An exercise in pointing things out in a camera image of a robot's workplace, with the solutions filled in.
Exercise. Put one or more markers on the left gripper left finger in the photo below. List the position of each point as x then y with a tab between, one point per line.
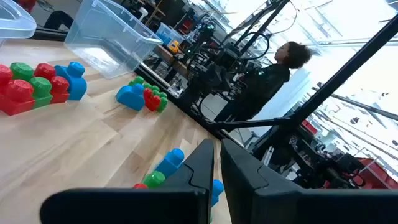
140	208

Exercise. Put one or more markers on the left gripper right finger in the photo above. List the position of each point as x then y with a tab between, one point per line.
311	208

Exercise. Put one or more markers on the green two-stud block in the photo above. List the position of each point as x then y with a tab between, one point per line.
160	94
42	90
154	179

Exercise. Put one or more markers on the green four-stud block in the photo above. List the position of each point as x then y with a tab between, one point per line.
136	81

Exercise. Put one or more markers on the person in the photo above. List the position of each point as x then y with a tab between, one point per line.
267	84

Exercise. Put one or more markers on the clear plastic bin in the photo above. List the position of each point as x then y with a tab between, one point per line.
15	21
109	37

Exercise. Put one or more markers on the clear bin with colourful contents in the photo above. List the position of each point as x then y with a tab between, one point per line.
164	32

